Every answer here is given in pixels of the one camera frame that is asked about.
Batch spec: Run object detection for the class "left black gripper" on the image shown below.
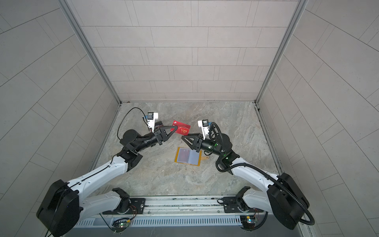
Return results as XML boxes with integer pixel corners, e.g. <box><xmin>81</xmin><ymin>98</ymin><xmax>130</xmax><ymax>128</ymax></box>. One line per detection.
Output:
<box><xmin>133</xmin><ymin>128</ymin><xmax>176</xmax><ymax>154</ymax></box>

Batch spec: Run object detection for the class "yellow leather card holder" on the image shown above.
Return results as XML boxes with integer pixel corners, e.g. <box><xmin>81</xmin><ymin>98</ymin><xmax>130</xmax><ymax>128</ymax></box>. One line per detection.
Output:
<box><xmin>174</xmin><ymin>147</ymin><xmax>209</xmax><ymax>166</ymax></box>

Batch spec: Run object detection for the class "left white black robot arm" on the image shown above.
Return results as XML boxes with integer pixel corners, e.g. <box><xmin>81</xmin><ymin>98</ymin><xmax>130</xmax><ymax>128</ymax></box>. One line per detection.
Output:
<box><xmin>36</xmin><ymin>126</ymin><xmax>178</xmax><ymax>237</ymax></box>

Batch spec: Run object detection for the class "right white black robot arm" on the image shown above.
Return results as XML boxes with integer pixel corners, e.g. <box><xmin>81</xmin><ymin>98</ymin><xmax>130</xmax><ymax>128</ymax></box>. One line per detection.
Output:
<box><xmin>182</xmin><ymin>133</ymin><xmax>315</xmax><ymax>230</ymax></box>

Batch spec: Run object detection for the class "white vent grille strip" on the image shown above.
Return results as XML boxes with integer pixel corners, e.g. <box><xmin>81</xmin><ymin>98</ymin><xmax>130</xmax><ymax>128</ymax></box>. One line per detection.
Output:
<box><xmin>75</xmin><ymin>215</ymin><xmax>242</xmax><ymax>228</ymax></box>

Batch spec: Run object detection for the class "right green circuit board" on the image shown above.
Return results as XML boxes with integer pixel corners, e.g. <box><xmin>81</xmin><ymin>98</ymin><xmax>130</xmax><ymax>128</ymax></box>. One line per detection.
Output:
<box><xmin>240</xmin><ymin>216</ymin><xmax>257</xmax><ymax>231</ymax></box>

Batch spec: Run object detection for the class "green circuit board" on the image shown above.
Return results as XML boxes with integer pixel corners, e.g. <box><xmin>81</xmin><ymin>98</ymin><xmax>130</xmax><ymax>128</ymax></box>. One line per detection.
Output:
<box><xmin>240</xmin><ymin>216</ymin><xmax>257</xmax><ymax>231</ymax></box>
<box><xmin>112</xmin><ymin>218</ymin><xmax>132</xmax><ymax>233</ymax></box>

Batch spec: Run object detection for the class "left green circuit board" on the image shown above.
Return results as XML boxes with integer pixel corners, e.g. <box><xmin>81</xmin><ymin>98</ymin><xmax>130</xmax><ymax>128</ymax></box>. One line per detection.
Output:
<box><xmin>112</xmin><ymin>218</ymin><xmax>132</xmax><ymax>233</ymax></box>

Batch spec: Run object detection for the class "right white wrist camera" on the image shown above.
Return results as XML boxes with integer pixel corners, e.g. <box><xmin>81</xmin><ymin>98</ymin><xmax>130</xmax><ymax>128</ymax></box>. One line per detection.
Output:
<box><xmin>198</xmin><ymin>119</ymin><xmax>210</xmax><ymax>140</ymax></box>

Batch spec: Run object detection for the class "left camera thin black cable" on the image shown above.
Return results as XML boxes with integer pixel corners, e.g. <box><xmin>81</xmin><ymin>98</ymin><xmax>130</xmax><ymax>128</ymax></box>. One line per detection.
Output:
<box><xmin>116</xmin><ymin>107</ymin><xmax>148</xmax><ymax>140</ymax></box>

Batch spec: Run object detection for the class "aluminium mounting rail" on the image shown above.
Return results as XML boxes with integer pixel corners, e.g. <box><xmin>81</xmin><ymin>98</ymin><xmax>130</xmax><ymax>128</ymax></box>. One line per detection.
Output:
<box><xmin>59</xmin><ymin>194</ymin><xmax>307</xmax><ymax>218</ymax></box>

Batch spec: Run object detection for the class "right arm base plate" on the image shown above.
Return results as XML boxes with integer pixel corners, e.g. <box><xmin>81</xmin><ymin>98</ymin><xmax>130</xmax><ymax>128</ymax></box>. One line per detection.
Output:
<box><xmin>217</xmin><ymin>197</ymin><xmax>264</xmax><ymax>213</ymax></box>

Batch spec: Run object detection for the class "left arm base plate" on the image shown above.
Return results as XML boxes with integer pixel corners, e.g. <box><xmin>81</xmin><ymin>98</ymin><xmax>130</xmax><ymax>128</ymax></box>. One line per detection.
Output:
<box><xmin>102</xmin><ymin>198</ymin><xmax>146</xmax><ymax>215</ymax></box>

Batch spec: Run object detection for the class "black corrugated cable conduit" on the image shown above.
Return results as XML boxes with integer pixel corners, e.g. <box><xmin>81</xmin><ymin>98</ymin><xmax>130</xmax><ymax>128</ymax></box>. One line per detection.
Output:
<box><xmin>208</xmin><ymin>122</ymin><xmax>315</xmax><ymax>226</ymax></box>

